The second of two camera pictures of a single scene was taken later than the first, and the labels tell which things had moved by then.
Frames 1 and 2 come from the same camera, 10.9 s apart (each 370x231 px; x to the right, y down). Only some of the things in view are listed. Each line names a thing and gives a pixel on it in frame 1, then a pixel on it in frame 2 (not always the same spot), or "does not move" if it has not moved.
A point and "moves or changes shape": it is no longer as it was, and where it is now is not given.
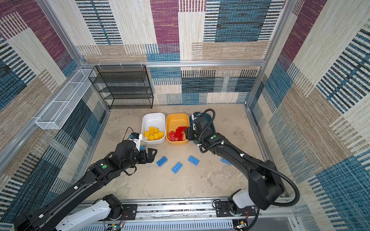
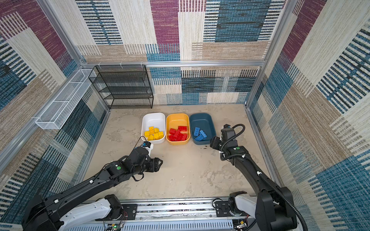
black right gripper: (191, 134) -> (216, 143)
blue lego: (193, 160) moves or changes shape
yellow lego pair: (151, 131) does not move
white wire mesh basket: (55, 116) does not move
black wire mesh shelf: (123, 86) does not move
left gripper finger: (150, 151) -> (158, 163)
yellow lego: (161, 134) does not move
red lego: (182, 129) does not move
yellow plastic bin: (176, 125) does not move
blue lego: (177, 167) moves or changes shape
